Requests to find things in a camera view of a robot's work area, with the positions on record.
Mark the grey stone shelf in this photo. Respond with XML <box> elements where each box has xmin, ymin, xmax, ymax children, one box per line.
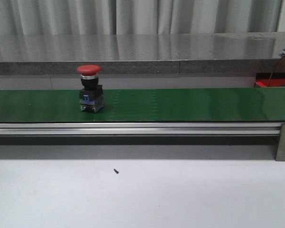
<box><xmin>0</xmin><ymin>32</ymin><xmax>285</xmax><ymax>75</ymax></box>

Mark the white pleated curtain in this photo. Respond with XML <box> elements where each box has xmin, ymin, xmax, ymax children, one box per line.
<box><xmin>0</xmin><ymin>0</ymin><xmax>282</xmax><ymax>35</ymax></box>

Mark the green conveyor belt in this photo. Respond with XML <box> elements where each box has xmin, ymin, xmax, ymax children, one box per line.
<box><xmin>0</xmin><ymin>87</ymin><xmax>285</xmax><ymax>123</ymax></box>

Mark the red and black wire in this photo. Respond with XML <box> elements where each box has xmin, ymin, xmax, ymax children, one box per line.
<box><xmin>266</xmin><ymin>44</ymin><xmax>285</xmax><ymax>88</ymax></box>

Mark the red plastic tray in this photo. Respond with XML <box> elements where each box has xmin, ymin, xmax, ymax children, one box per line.
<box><xmin>255</xmin><ymin>73</ymin><xmax>285</xmax><ymax>87</ymax></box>

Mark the aluminium conveyor side rail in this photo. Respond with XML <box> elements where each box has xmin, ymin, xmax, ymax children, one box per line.
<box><xmin>0</xmin><ymin>122</ymin><xmax>282</xmax><ymax>135</ymax></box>

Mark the red mushroom push button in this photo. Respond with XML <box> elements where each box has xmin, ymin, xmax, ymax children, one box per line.
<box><xmin>77</xmin><ymin>65</ymin><xmax>104</xmax><ymax>113</ymax></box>

